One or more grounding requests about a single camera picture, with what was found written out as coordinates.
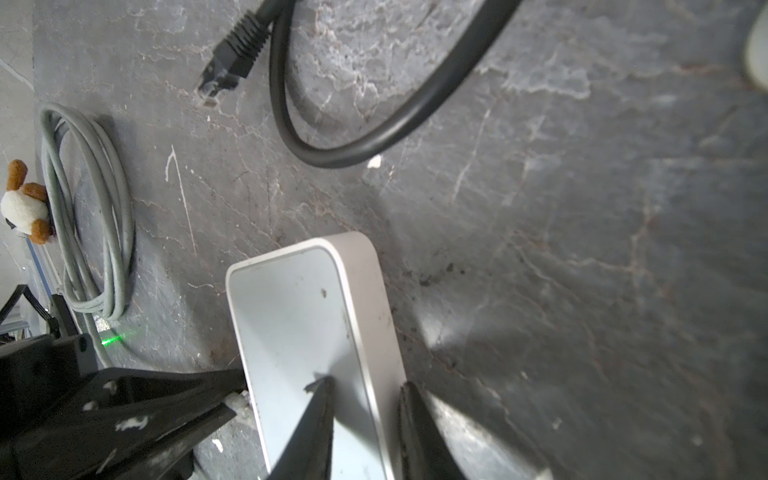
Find short black ethernet cable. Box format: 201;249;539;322
196;0;523;170

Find brown white plush toy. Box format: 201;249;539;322
1;159;54;245

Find grey cable bundle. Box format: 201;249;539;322
38;101;136;368

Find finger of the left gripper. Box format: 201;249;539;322
14;368;246;479

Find white network switch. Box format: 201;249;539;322
226;232;406;479
743;3;768;92

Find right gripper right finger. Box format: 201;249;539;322
398;382;466;480

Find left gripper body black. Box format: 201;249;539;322
1;284;98;479

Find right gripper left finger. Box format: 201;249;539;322
269;376;335;480

